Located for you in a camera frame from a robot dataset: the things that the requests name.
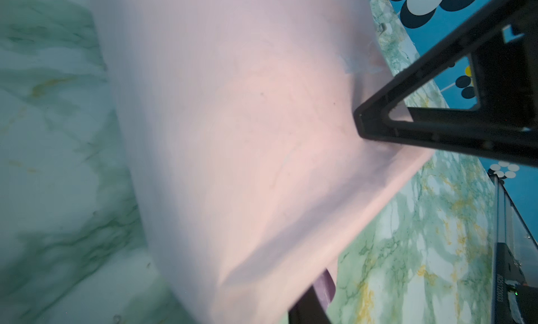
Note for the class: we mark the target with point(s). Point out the aluminium front rail frame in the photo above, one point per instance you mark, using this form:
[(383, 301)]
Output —
[(514, 262)]

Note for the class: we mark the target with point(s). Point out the purple wrapping paper sheet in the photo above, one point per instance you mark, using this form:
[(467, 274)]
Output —
[(237, 121)]

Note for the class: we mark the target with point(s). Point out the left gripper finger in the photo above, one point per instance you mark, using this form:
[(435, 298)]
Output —
[(308, 310)]

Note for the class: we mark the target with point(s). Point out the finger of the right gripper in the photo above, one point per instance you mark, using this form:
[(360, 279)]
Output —
[(500, 42)]

